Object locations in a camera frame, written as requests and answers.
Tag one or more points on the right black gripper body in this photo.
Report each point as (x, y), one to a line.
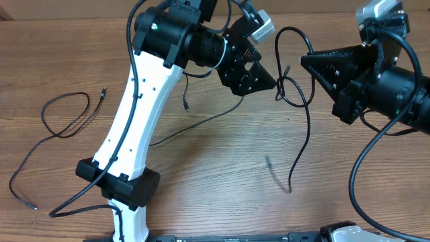
(355, 99)

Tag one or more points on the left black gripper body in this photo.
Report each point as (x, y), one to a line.
(232, 63)

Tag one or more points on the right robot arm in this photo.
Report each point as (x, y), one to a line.
(414, 114)

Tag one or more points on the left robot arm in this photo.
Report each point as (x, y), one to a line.
(166, 38)

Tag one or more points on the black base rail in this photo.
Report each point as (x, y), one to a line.
(290, 237)

